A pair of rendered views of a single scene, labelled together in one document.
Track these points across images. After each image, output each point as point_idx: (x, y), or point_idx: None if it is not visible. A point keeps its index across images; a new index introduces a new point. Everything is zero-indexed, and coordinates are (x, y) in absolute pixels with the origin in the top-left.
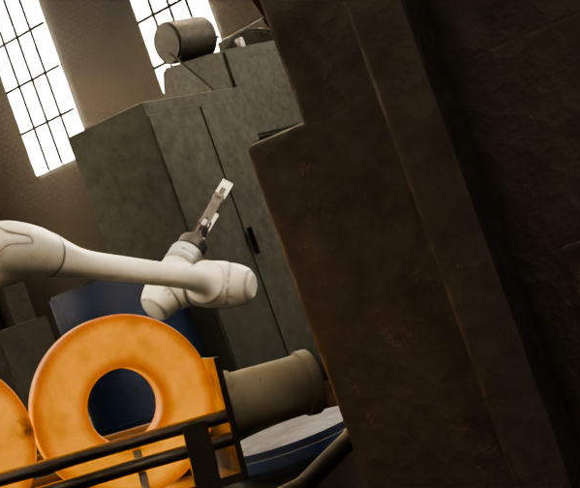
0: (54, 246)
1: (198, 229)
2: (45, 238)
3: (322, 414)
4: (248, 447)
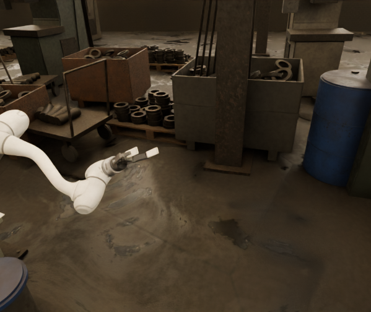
0: None
1: None
2: None
3: None
4: None
